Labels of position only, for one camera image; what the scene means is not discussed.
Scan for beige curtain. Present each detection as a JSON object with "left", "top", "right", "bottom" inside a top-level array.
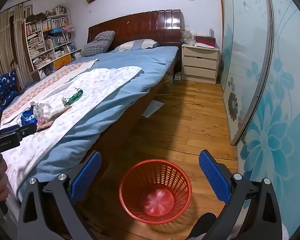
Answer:
[
  {"left": 0, "top": 11, "right": 15, "bottom": 90},
  {"left": 13, "top": 4, "right": 34, "bottom": 83}
]

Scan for grey plaid pillow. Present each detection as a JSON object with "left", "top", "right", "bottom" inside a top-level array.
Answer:
[{"left": 81, "top": 31, "right": 115, "bottom": 57}]

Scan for brown paper strip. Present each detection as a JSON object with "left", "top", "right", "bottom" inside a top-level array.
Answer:
[{"left": 51, "top": 105, "right": 72, "bottom": 118}]

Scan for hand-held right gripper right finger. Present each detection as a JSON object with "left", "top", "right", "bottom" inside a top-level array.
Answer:
[{"left": 199, "top": 150, "right": 283, "bottom": 240}]

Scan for floral glass sliding door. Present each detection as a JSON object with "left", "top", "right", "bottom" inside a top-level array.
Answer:
[
  {"left": 219, "top": 0, "right": 274, "bottom": 146},
  {"left": 236, "top": 0, "right": 300, "bottom": 240}
]

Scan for blue white striped pillow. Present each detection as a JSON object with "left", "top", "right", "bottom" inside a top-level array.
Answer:
[{"left": 112, "top": 39, "right": 158, "bottom": 52}]

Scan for pink patterned blanket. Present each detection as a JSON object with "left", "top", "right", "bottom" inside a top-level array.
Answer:
[{"left": 0, "top": 59, "right": 100, "bottom": 125}]

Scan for orange storage box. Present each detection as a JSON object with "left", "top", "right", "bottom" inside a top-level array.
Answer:
[{"left": 54, "top": 55, "right": 72, "bottom": 70}]

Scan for blue starry clothes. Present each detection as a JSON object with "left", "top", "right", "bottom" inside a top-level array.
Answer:
[{"left": 0, "top": 71, "right": 18, "bottom": 114}]

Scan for white plastic bag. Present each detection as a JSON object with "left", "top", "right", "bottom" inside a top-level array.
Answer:
[{"left": 30, "top": 101, "right": 63, "bottom": 119}]

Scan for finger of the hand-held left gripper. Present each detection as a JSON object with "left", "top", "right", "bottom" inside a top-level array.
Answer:
[
  {"left": 0, "top": 124, "right": 20, "bottom": 134},
  {"left": 15, "top": 124, "right": 38, "bottom": 142}
]

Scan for dark red box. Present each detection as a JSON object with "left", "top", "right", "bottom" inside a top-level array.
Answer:
[{"left": 195, "top": 35, "right": 216, "bottom": 48}]

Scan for pink tan wrapper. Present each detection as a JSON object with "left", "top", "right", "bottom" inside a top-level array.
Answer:
[{"left": 36, "top": 120, "right": 56, "bottom": 132}]

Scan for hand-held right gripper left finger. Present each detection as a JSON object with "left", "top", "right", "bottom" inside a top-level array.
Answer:
[{"left": 17, "top": 151, "right": 102, "bottom": 240}]

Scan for person's left hand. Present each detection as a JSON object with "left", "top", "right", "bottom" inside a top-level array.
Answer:
[{"left": 0, "top": 156, "right": 10, "bottom": 202}]

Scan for person's black slipper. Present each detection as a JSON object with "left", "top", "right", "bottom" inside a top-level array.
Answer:
[{"left": 190, "top": 212, "right": 217, "bottom": 238}]

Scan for white paper sheet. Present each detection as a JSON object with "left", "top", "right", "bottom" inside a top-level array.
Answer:
[{"left": 142, "top": 100, "right": 165, "bottom": 118}]

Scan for white bookshelf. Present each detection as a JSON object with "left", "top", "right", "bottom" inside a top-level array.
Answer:
[{"left": 24, "top": 6, "right": 77, "bottom": 79}]

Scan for white printed blanket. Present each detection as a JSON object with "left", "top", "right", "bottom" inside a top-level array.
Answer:
[{"left": 0, "top": 66, "right": 143, "bottom": 195}]

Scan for dark olive cloth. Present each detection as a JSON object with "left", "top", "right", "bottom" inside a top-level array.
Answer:
[{"left": 26, "top": 14, "right": 47, "bottom": 22}]

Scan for red plastic mesh basket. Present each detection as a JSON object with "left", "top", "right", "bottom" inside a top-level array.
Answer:
[{"left": 119, "top": 159, "right": 192, "bottom": 225}]

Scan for cream nightstand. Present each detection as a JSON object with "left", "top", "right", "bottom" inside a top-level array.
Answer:
[{"left": 181, "top": 43, "right": 220, "bottom": 85}]

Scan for dark wooden bed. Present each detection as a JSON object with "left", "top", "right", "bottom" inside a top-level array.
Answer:
[{"left": 0, "top": 9, "right": 183, "bottom": 233}]

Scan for rows of books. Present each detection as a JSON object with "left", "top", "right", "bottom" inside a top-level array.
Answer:
[{"left": 26, "top": 6, "right": 75, "bottom": 68}]

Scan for blue snack packet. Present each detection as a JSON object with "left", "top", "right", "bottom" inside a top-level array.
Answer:
[{"left": 21, "top": 107, "right": 38, "bottom": 127}]

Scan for blue bed sheet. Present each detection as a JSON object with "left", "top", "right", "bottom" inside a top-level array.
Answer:
[{"left": 17, "top": 45, "right": 179, "bottom": 203}]

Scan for dark green wrapper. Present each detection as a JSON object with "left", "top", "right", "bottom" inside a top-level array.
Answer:
[{"left": 65, "top": 88, "right": 84, "bottom": 105}]

